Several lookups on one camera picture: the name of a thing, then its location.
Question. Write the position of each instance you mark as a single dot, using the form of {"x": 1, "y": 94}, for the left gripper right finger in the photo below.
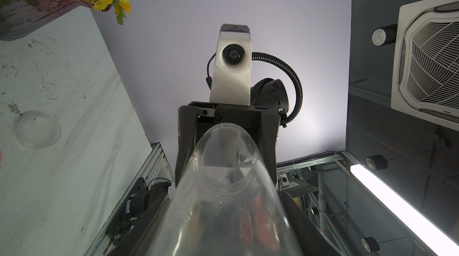
{"x": 311, "y": 241}

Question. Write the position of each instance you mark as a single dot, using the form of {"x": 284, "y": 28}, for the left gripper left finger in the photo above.
{"x": 138, "y": 241}

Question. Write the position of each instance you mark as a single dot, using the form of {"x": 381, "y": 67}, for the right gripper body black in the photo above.
{"x": 197, "y": 118}

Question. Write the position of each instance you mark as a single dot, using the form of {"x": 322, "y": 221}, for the clear jar with cookies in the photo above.
{"x": 226, "y": 203}

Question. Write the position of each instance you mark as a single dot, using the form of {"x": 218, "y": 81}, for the clear jar lid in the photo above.
{"x": 37, "y": 130}

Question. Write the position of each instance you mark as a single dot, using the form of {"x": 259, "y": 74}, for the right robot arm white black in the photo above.
{"x": 268, "y": 110}

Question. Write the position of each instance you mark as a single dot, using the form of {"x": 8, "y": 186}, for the ceiling light tube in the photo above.
{"x": 435, "y": 239}

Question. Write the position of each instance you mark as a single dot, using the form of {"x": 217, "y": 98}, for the ceiling air conditioner vent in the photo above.
{"x": 425, "y": 81}

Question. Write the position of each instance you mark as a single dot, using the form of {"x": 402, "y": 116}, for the black ceiling spotlight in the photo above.
{"x": 385, "y": 35}

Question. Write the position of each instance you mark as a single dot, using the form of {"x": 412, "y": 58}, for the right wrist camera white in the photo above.
{"x": 231, "y": 80}

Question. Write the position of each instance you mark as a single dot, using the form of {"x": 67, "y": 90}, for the aluminium mounting rail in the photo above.
{"x": 155, "y": 166}

